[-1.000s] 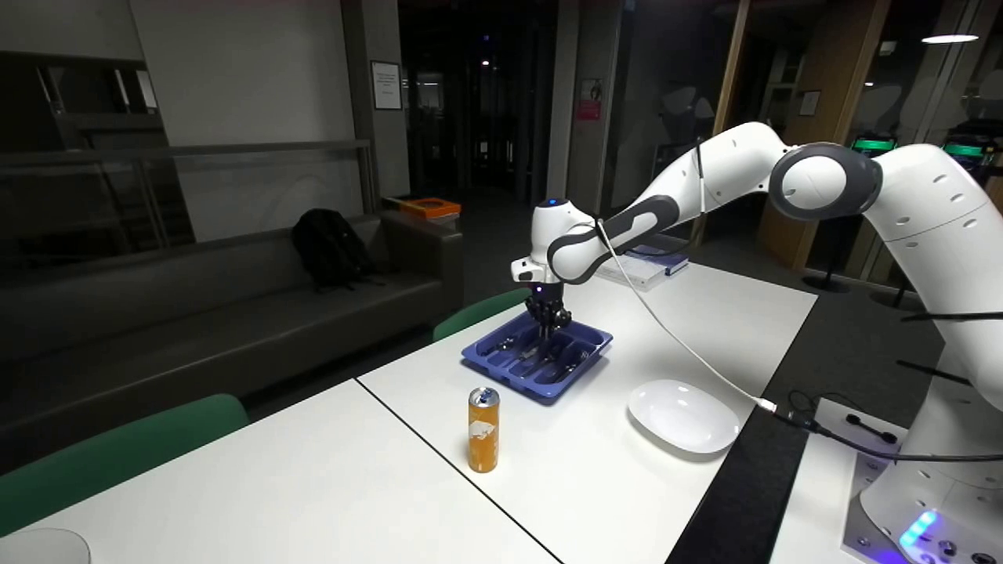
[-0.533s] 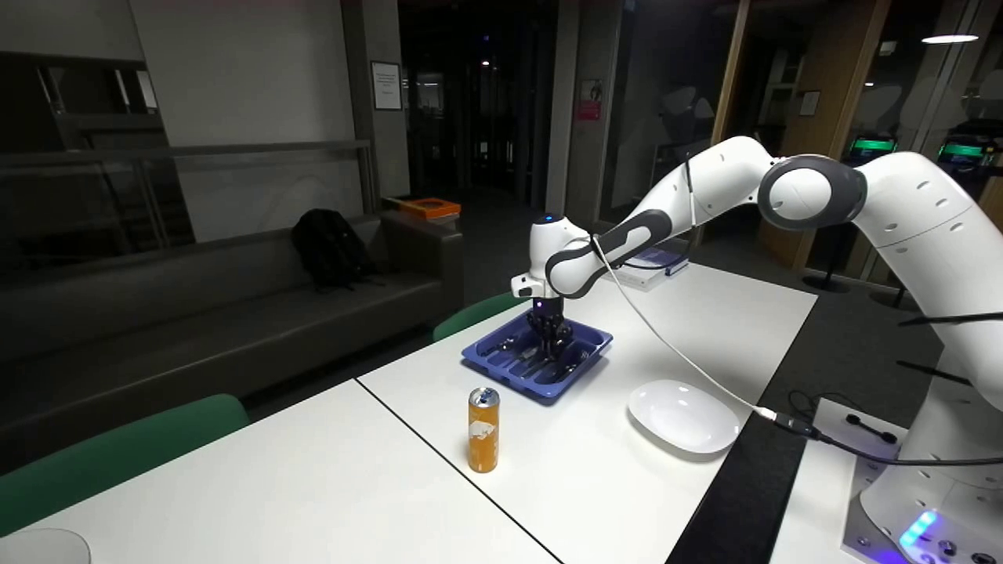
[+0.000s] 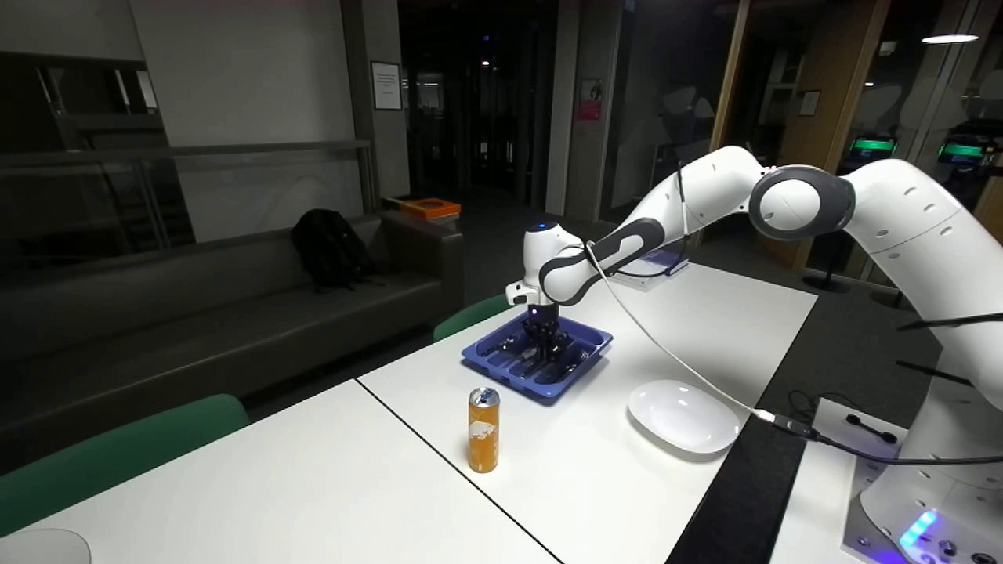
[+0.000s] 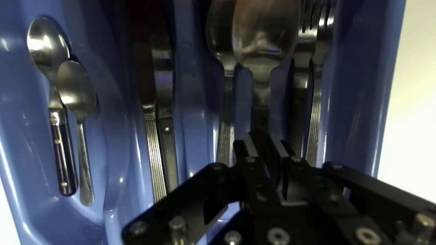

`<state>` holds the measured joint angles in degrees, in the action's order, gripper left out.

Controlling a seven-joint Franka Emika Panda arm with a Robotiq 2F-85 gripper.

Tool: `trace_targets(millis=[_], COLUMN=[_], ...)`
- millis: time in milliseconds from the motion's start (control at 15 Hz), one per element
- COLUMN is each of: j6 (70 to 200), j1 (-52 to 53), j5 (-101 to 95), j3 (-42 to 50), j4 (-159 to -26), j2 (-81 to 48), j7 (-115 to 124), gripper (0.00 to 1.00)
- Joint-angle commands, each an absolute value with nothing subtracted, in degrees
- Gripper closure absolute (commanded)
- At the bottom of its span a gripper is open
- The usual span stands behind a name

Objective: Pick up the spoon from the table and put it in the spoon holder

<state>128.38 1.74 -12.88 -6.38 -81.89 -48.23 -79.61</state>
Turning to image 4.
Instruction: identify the silver table knife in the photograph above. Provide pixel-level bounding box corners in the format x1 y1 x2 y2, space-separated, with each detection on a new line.
131 0 168 203
151 45 181 195

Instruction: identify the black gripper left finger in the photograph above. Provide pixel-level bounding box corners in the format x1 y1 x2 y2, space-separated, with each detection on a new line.
121 135 263 245

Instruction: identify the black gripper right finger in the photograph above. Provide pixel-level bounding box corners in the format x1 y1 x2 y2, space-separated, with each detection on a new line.
267 133 436 245

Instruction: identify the small silver teaspoon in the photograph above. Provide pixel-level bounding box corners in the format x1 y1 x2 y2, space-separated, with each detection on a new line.
56 60 100 207

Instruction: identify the blue plastic cutlery tray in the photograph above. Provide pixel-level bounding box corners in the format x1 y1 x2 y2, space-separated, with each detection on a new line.
0 0 408 245

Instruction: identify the silver metal spoon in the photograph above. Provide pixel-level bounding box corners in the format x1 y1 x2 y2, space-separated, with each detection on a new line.
205 0 240 167
232 0 304 151

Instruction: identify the teaspoon with dark handle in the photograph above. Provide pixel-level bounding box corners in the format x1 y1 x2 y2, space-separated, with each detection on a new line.
26 16 79 197

